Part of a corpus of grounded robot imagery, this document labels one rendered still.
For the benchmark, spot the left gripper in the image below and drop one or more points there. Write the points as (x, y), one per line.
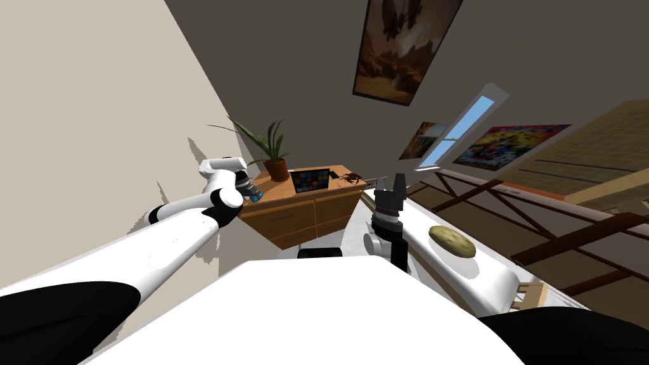
(247, 188)

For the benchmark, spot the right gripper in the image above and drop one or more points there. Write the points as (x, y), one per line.
(389, 204)

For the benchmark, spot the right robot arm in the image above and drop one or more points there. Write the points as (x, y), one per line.
(388, 238)

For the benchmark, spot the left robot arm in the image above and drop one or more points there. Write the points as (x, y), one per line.
(152, 253)

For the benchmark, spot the small brown crab figure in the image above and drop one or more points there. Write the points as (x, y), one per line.
(351, 178)

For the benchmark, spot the green potted plant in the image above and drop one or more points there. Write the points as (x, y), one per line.
(274, 152)

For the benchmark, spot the small brown painting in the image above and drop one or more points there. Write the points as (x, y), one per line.
(423, 140)

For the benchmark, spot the wooden dresser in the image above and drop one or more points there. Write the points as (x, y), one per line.
(299, 213)

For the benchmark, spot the black colour chart board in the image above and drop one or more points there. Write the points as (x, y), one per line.
(310, 181)

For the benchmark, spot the brown potato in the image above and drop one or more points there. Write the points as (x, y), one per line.
(452, 241)

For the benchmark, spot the white framed window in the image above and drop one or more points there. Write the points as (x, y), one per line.
(464, 126)

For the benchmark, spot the colourful painting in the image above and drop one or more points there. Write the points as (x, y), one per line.
(509, 145)

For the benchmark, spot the large brown painting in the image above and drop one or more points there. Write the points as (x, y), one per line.
(403, 50)

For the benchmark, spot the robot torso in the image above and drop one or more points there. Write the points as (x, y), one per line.
(304, 314)

